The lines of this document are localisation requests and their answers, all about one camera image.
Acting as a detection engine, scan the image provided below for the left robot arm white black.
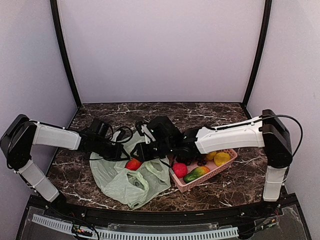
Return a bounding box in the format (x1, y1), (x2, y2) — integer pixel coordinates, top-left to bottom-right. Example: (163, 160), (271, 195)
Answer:
(0, 114), (130, 218)

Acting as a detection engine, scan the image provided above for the dark purple grape bunch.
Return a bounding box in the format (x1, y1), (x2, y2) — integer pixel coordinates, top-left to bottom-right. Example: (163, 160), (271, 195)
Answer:
(175, 156), (208, 166)

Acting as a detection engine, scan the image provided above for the black rear right frame post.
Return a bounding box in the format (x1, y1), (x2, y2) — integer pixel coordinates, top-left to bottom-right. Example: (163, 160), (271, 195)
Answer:
(241, 0), (273, 109)

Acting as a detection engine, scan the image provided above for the black front curved rail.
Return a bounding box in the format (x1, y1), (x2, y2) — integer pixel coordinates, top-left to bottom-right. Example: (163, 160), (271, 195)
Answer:
(27, 193), (298, 227)

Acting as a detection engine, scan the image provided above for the red apple fruit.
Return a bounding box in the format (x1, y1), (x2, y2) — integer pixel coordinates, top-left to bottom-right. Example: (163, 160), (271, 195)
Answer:
(172, 163), (188, 179)

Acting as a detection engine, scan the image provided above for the black rear left frame post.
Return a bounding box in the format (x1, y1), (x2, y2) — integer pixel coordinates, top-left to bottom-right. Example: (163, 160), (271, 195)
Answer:
(50, 0), (82, 109)

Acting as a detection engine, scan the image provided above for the black frame post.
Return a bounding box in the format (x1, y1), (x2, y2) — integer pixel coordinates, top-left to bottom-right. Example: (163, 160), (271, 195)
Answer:
(50, 0), (82, 109)
(241, 0), (273, 109)

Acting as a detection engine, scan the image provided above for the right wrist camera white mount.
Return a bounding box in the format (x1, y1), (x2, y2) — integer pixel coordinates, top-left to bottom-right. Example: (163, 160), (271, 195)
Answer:
(135, 121), (156, 144)

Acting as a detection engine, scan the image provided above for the yellow pear fruit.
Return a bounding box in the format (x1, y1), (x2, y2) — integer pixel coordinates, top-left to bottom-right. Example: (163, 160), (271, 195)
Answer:
(213, 152), (231, 167)

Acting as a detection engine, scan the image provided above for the yellow corn cob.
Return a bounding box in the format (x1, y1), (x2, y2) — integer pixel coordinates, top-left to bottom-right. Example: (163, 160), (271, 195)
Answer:
(205, 151), (217, 161)

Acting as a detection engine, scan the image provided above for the green orange mango fruit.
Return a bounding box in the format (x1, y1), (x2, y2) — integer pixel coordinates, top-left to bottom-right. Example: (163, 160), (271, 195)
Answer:
(183, 166), (211, 184)

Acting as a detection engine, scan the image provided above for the clear acrylic front panel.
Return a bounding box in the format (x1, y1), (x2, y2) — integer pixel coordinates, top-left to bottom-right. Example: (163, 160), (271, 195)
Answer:
(16, 206), (308, 240)

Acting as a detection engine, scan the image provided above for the red orange peach fruit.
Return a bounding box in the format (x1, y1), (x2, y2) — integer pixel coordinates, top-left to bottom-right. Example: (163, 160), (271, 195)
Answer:
(125, 158), (142, 171)

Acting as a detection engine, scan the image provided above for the white slotted cable duct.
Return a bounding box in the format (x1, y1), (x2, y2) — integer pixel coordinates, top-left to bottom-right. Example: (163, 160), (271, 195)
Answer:
(31, 214), (239, 240)

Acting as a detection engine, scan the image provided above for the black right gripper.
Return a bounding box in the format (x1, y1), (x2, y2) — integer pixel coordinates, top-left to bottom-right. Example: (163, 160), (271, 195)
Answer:
(130, 139), (174, 162)

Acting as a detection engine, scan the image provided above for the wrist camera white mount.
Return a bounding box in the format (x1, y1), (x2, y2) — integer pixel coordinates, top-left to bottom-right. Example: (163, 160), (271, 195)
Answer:
(110, 129), (126, 143)
(135, 121), (156, 144)

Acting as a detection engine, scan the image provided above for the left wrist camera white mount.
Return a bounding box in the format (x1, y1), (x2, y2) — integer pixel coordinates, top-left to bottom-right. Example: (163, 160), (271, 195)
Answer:
(110, 129), (126, 143)

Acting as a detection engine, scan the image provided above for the pink perforated plastic basket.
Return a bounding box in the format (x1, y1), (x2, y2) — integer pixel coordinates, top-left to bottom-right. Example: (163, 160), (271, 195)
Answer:
(169, 149), (238, 193)

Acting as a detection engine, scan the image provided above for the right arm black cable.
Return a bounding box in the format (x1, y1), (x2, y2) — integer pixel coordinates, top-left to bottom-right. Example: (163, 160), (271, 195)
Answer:
(259, 114), (304, 161)

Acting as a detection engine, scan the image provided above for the light green plastic bag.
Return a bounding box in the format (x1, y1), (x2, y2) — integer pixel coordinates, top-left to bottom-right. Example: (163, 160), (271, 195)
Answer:
(89, 131), (173, 210)

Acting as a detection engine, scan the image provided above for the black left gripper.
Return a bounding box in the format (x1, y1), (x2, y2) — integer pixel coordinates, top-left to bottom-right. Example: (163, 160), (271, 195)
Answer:
(93, 137), (131, 161)

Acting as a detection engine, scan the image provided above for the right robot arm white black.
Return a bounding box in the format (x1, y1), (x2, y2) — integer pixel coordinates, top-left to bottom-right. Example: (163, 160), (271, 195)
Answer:
(130, 109), (294, 217)

